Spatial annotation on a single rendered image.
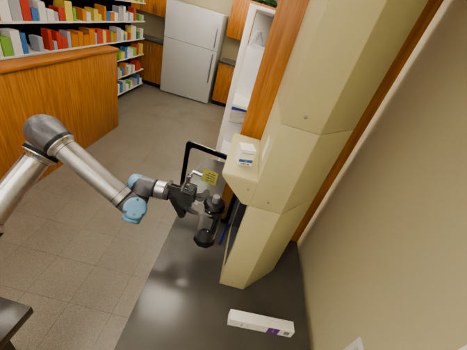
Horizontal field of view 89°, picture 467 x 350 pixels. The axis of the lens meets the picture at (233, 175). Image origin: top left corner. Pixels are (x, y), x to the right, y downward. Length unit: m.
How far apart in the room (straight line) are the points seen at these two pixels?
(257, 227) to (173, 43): 5.26
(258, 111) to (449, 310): 0.82
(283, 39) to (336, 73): 0.39
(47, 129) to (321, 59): 0.81
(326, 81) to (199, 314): 0.92
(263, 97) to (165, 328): 0.95
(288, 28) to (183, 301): 1.09
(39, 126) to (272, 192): 0.75
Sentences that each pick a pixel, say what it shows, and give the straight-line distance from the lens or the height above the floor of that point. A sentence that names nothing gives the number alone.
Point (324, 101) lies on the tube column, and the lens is 0.66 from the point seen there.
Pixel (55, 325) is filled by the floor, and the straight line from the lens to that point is 2.17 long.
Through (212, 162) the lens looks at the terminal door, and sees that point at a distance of 1.13.
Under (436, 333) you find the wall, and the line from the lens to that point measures 0.76.
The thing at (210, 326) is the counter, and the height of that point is 0.94.
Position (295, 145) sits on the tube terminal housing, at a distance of 0.69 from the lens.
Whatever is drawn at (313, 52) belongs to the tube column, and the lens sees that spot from 0.63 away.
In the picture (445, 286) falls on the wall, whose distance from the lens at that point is 0.75.
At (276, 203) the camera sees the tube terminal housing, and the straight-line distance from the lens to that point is 0.80.
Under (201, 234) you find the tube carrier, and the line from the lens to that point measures 1.08.
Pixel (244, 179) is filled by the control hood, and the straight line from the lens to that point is 0.75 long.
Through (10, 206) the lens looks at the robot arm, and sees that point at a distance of 1.10.
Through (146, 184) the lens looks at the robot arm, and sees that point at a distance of 1.01.
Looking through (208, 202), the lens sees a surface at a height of 1.27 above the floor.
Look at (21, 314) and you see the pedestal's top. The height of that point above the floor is 0.94.
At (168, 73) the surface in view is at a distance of 5.98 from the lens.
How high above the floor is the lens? 1.92
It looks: 33 degrees down
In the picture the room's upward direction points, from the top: 17 degrees clockwise
